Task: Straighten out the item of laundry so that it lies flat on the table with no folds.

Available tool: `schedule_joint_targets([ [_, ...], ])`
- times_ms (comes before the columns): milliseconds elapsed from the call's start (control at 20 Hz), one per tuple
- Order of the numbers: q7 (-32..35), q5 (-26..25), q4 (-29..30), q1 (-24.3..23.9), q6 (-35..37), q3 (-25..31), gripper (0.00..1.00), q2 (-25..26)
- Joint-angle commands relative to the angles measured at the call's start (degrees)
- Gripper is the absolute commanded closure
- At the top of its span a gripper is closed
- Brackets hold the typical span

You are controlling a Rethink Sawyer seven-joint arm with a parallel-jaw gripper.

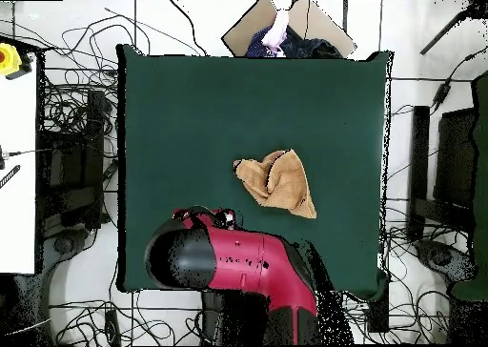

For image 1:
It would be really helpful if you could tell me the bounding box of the black flat panel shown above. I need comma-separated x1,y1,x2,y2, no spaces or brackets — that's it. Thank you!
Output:
434,108,478,211

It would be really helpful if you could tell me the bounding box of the long black cable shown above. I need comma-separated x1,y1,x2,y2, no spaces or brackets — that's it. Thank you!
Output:
169,0,209,57

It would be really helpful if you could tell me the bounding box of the white pink garment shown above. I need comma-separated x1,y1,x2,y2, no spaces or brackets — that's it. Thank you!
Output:
260,9,291,56

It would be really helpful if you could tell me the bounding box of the blue dotted garment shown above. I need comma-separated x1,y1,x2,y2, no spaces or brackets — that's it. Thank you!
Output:
245,26,281,58

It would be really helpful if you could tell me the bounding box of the black table leg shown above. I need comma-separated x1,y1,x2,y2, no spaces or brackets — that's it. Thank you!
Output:
367,285,390,333

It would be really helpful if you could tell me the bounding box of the white desk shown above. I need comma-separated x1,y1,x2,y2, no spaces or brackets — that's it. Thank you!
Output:
0,54,39,276

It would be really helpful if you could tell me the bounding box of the dark green table cloth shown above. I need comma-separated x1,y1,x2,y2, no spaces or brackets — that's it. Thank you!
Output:
114,43,394,300

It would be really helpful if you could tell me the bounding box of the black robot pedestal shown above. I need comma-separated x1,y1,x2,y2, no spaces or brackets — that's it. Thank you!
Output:
200,291,270,346

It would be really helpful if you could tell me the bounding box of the black power adapter with cable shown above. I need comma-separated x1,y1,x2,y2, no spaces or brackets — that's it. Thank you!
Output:
430,45,488,115

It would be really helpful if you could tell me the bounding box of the black equipment rack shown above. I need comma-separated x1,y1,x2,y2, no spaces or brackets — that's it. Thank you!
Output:
37,89,112,230

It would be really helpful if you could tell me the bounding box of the black power strip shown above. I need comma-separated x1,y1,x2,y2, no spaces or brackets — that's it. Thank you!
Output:
104,309,121,346

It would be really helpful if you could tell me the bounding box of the cardboard box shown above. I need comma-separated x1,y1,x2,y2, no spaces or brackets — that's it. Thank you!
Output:
221,0,357,58

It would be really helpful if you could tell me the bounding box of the orange terry towel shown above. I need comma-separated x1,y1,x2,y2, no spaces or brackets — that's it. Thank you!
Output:
233,149,318,220

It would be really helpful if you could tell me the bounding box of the black rod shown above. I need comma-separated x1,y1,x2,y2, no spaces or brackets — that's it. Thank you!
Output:
418,9,470,56

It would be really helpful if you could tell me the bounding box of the black upright bar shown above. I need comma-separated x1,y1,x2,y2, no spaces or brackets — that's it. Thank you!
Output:
407,105,431,241

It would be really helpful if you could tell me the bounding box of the dark navy garment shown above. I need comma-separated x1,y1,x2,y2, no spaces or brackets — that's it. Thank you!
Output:
279,26,344,59

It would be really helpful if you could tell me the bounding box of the black cable tangle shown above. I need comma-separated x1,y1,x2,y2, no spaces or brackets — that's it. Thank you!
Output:
49,291,203,346
37,7,153,138
342,197,470,344

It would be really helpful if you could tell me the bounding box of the black ribbed strap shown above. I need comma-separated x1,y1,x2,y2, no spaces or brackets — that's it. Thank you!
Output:
0,164,22,190

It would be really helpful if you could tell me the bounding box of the yellow emergency stop button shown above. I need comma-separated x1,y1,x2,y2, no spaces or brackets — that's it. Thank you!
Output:
0,42,34,81

